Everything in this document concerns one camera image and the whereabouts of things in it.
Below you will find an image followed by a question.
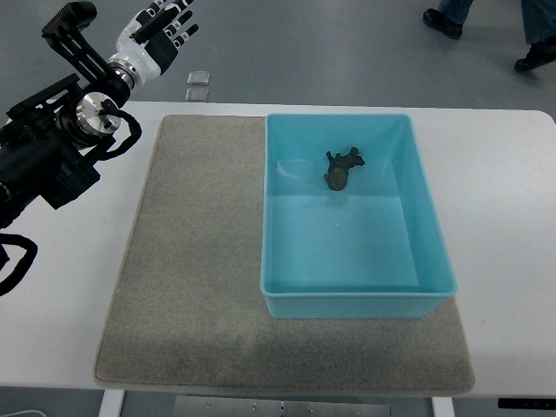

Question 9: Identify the metal table crossbar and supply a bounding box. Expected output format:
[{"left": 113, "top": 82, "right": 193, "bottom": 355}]
[{"left": 173, "top": 396, "right": 392, "bottom": 417}]

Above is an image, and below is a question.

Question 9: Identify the black table control panel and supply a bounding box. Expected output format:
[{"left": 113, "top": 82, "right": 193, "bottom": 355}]
[{"left": 497, "top": 398, "right": 556, "bottom": 410}]

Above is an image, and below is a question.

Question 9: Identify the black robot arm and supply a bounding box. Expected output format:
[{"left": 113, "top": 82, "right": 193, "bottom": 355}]
[{"left": 1, "top": 1, "right": 142, "bottom": 228}]

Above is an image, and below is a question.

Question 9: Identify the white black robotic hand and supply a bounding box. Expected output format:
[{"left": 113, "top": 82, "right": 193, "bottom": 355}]
[{"left": 108, "top": 1, "right": 198, "bottom": 90}]

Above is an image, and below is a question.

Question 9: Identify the brown toy hippo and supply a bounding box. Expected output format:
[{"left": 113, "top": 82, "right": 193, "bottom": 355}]
[{"left": 323, "top": 147, "right": 365, "bottom": 191}]

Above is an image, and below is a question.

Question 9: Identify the grey felt mat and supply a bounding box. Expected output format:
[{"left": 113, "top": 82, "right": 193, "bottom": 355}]
[{"left": 95, "top": 116, "right": 474, "bottom": 395}]

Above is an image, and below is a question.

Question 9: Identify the blue plastic box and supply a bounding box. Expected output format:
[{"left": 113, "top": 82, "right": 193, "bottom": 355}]
[{"left": 261, "top": 114, "right": 457, "bottom": 319}]

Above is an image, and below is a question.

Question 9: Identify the lower floor socket plate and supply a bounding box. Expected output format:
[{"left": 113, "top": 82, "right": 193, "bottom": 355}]
[{"left": 185, "top": 88, "right": 209, "bottom": 103}]

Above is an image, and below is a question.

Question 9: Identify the black braided cable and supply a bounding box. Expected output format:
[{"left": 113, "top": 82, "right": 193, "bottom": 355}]
[{"left": 0, "top": 233, "right": 39, "bottom": 298}]

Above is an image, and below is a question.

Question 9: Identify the person black shoe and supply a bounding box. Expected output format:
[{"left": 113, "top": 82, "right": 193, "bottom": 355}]
[
  {"left": 514, "top": 43, "right": 555, "bottom": 72},
  {"left": 422, "top": 9, "right": 463, "bottom": 39}
]

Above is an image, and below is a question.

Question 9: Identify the person right black shoe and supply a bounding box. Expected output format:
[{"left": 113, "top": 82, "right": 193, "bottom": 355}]
[{"left": 514, "top": 43, "right": 555, "bottom": 72}]

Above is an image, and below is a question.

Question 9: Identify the person left black shoe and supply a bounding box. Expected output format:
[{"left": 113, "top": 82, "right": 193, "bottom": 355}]
[{"left": 422, "top": 9, "right": 463, "bottom": 39}]

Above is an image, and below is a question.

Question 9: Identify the white right table leg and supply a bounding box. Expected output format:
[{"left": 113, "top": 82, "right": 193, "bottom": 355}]
[{"left": 431, "top": 397, "right": 455, "bottom": 417}]

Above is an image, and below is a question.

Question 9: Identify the white left table leg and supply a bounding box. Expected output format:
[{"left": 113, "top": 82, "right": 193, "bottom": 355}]
[{"left": 98, "top": 389, "right": 125, "bottom": 417}]

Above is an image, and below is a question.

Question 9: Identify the white table leg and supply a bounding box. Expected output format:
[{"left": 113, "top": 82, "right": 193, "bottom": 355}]
[
  {"left": 98, "top": 389, "right": 125, "bottom": 417},
  {"left": 431, "top": 397, "right": 455, "bottom": 417}
]

